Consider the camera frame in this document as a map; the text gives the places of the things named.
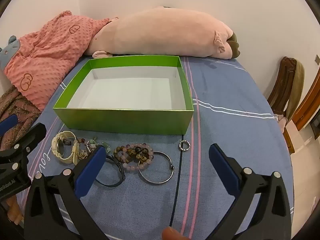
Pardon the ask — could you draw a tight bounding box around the silver bangle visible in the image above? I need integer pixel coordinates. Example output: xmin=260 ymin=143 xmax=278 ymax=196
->
xmin=138 ymin=151 xmax=175 ymax=185

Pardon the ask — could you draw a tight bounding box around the brown patterned blanket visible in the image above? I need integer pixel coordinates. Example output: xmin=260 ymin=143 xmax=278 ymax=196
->
xmin=0 ymin=86 xmax=42 ymax=150

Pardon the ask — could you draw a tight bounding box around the carved wooden chair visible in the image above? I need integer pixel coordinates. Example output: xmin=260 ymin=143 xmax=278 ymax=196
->
xmin=267 ymin=56 xmax=298 ymax=155

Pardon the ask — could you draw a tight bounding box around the blue plush toy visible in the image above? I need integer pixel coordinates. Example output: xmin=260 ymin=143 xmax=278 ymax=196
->
xmin=0 ymin=36 xmax=21 ymax=69

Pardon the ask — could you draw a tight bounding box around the olive cloth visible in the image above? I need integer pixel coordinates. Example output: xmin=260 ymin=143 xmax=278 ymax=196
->
xmin=285 ymin=59 xmax=305 ymax=124

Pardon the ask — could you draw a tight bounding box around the blue striped bed sheet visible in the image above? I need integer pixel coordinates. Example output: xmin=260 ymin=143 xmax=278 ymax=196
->
xmin=22 ymin=55 xmax=294 ymax=240

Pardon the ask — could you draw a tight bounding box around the person's right hand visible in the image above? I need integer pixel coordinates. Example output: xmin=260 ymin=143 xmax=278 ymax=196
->
xmin=161 ymin=226 xmax=190 ymax=240

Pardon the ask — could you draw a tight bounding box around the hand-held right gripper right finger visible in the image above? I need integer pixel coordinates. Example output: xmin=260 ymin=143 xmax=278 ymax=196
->
xmin=207 ymin=143 xmax=293 ymax=240

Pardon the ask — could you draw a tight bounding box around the brown bead bracelet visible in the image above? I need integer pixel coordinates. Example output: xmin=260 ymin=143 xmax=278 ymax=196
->
xmin=114 ymin=145 xmax=150 ymax=163

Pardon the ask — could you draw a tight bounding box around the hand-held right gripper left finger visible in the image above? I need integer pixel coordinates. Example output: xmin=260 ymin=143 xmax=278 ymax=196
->
xmin=23 ymin=144 xmax=108 ymax=240

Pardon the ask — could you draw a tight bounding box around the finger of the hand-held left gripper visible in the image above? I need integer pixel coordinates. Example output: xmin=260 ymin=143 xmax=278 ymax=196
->
xmin=0 ymin=122 xmax=48 ymax=178
xmin=0 ymin=115 xmax=17 ymax=138

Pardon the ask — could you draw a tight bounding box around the wooden door frame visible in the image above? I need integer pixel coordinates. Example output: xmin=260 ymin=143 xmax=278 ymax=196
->
xmin=291 ymin=67 xmax=320 ymax=132

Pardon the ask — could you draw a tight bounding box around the green charm bracelet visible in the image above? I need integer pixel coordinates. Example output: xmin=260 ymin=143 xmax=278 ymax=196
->
xmin=82 ymin=136 xmax=112 ymax=159

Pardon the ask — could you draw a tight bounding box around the pink dotted blanket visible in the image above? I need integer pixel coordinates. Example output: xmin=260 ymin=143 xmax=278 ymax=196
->
xmin=4 ymin=10 xmax=118 ymax=112

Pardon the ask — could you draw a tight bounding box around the pale pink bead bracelet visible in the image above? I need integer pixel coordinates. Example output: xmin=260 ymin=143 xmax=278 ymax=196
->
xmin=117 ymin=142 xmax=154 ymax=172

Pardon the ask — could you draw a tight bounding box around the person's left hand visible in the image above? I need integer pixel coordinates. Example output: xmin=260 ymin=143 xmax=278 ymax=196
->
xmin=4 ymin=195 xmax=22 ymax=220

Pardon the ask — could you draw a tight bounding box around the pink plush pig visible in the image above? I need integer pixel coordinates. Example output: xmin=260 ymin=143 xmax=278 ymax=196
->
xmin=85 ymin=7 xmax=241 ymax=60

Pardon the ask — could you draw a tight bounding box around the black wristwatch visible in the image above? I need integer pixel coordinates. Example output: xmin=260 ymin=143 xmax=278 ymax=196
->
xmin=95 ymin=152 xmax=126 ymax=187

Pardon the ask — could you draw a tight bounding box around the green cardboard box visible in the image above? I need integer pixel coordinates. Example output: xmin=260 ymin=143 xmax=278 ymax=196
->
xmin=53 ymin=55 xmax=194 ymax=135

